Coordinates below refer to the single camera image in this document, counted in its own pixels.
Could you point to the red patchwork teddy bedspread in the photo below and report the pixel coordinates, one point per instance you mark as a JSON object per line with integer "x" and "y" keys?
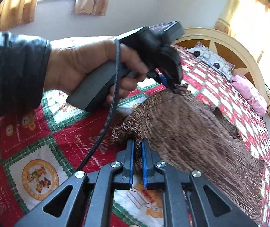
{"x": 39, "y": 150}

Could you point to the grey patterned pillow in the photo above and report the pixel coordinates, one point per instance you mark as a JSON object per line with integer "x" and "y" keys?
{"x": 213, "y": 60}

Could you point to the cream wooden headboard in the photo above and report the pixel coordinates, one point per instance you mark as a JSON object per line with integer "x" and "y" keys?
{"x": 228, "y": 48}

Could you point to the yellow curtain far left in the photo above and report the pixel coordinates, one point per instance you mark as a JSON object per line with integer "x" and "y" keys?
{"x": 14, "y": 13}

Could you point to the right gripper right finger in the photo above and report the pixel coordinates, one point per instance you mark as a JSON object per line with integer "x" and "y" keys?
{"x": 189, "y": 198}

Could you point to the black leather jacket forearm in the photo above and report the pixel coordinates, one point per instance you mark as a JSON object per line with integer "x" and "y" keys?
{"x": 23, "y": 66}

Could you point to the brown knitted sweater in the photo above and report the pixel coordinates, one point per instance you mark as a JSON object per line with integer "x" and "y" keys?
{"x": 191, "y": 135}

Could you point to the pink pillow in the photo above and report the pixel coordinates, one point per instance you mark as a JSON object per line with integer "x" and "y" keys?
{"x": 250, "y": 94}

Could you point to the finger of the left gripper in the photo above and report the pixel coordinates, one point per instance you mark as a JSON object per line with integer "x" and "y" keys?
{"x": 174, "y": 84}
{"x": 163, "y": 81}

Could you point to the person's left hand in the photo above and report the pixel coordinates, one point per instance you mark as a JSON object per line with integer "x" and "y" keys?
{"x": 72, "y": 59}

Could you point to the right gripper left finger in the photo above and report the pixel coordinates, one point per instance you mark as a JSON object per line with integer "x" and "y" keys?
{"x": 85, "y": 199}

